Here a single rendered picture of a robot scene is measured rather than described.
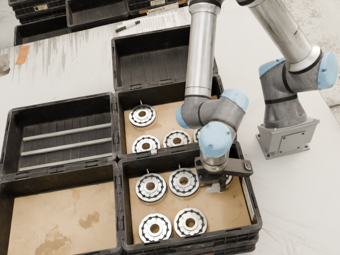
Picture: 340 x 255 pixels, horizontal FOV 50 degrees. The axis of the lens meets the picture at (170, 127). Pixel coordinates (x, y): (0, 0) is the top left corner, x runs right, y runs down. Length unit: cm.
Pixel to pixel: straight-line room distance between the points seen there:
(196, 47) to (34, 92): 99
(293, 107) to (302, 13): 193
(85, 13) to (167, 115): 150
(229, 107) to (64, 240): 68
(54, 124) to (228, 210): 75
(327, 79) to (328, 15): 200
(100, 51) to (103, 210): 92
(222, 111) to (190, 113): 12
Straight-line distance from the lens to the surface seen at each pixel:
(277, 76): 130
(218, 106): 93
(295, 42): 117
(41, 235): 129
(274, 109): 132
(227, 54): 179
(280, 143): 138
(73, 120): 148
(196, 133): 130
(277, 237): 132
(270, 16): 111
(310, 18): 315
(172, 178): 122
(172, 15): 202
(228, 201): 121
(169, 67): 156
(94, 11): 274
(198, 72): 103
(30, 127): 154
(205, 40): 106
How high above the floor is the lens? 194
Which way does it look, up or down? 54 degrees down
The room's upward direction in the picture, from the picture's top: 11 degrees counter-clockwise
